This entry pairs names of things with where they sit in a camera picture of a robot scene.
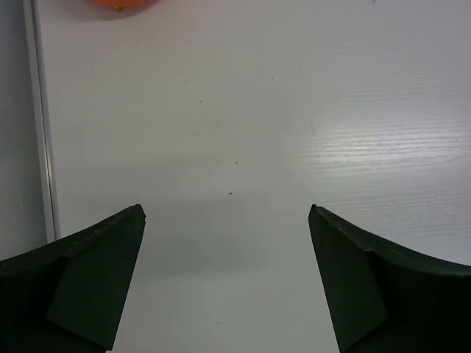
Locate orange divided round container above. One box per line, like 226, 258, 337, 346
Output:
89, 0, 156, 12

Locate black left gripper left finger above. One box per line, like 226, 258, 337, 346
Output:
1, 204, 146, 352

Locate aluminium table edge rail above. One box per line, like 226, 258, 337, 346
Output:
23, 0, 60, 243

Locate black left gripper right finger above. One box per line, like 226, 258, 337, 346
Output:
308, 205, 470, 352

